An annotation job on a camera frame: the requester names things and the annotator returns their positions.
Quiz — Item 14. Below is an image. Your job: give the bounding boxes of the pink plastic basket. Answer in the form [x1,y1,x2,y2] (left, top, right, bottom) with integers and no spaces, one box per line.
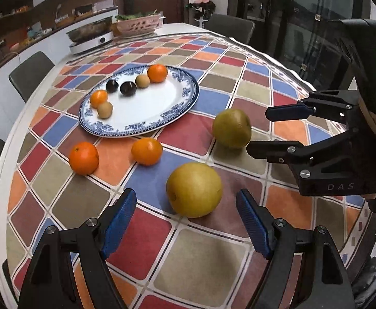
[115,15,165,37]

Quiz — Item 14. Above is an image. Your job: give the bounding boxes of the white high chair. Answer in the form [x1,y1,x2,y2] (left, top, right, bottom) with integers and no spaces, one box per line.
[186,0,217,28]

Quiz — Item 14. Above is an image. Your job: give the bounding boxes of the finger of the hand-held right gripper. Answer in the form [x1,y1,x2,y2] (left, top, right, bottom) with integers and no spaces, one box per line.
[265,89,360,125]
[246,125,360,168]

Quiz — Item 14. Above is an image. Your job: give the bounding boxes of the steel pan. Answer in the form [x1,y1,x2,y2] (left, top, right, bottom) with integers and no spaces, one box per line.
[66,18,113,42]

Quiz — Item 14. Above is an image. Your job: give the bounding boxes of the white counter cabinet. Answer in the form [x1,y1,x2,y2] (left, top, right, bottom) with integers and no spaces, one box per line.
[0,8,119,123]

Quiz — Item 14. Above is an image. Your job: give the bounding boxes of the green leafy vegetables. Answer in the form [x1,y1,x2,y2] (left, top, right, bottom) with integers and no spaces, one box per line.
[115,11,161,21]

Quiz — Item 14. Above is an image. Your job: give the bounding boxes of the yellow round pear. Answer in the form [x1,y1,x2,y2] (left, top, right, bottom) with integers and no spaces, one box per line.
[166,162,223,218]

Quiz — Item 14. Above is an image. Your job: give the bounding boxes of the colourful checkered tablecloth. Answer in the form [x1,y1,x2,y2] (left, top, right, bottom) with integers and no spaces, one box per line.
[6,34,369,309]

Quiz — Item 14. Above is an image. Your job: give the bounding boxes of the glass sliding door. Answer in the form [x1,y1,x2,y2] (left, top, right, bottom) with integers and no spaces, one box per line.
[236,0,372,81]

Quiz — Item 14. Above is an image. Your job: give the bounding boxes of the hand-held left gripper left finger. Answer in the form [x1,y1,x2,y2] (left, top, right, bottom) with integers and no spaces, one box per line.
[17,187,138,309]

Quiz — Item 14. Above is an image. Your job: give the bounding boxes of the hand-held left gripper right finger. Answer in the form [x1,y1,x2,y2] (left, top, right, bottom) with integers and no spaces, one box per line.
[236,189,356,309]

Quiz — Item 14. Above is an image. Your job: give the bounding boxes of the white induction cooker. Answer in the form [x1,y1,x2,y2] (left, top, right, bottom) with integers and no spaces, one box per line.
[69,31,114,55]

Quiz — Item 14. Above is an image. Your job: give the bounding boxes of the blue-rimmed white plate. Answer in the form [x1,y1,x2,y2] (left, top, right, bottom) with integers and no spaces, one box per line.
[79,65,200,138]

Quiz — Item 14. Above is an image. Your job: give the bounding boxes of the green-brown round pear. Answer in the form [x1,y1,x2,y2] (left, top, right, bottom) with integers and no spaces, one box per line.
[212,108,252,149]

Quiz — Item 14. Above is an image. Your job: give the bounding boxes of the orange tangerine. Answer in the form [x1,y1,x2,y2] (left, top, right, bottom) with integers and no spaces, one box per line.
[131,137,163,166]
[147,64,168,83]
[90,90,109,108]
[69,142,99,176]

